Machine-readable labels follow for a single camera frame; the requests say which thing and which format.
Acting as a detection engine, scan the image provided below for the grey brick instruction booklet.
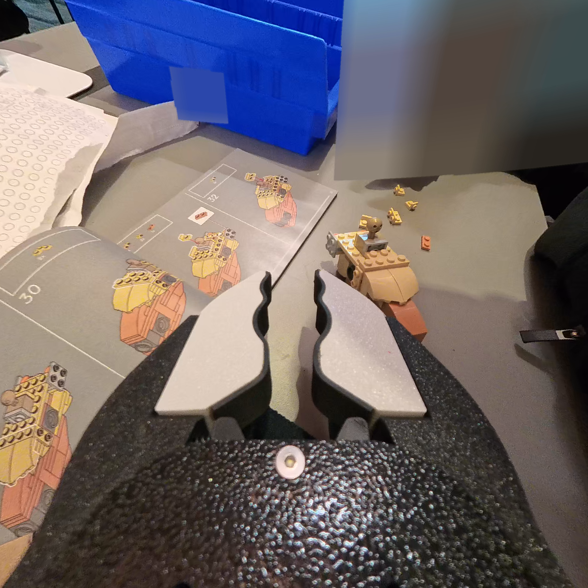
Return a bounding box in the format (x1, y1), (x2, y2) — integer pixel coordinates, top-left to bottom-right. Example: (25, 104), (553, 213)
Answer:
(0, 148), (338, 547)

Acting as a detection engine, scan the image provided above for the tan and brown brick model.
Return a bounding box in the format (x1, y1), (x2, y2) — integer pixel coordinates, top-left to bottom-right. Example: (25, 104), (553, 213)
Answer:
(325, 215), (428, 343)

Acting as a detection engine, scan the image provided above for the grey desk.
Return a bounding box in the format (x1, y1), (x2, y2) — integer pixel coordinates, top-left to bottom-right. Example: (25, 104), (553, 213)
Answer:
(0, 23), (588, 588)

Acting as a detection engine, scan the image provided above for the blue plastic bin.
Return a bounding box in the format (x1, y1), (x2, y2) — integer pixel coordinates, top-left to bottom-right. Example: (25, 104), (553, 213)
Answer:
(87, 34), (343, 157)

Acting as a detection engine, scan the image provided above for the brown cardboard sheet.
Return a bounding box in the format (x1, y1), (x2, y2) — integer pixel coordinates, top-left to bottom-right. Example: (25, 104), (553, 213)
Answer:
(0, 530), (37, 588)

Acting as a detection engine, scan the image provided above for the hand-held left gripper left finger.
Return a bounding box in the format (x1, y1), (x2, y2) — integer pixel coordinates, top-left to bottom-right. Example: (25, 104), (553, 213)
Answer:
(154, 269), (273, 432)

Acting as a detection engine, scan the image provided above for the large white printed paper bag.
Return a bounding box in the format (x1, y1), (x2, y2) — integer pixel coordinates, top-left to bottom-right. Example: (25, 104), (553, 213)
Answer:
(0, 85), (119, 260)

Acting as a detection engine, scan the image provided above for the grey paper sheet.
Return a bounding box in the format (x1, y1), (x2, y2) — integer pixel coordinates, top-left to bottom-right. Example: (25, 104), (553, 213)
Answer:
(94, 107), (199, 174)

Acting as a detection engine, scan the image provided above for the dark cloth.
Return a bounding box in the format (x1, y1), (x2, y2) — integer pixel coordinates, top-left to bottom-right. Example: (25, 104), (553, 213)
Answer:
(533, 186), (588, 288)

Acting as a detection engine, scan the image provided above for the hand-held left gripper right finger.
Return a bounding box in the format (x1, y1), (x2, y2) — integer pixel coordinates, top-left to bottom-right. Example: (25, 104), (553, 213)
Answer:
(312, 268), (428, 433)

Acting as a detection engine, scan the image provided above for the white stand base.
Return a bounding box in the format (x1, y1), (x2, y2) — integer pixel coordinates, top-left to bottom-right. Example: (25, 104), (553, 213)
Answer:
(0, 48), (94, 99)

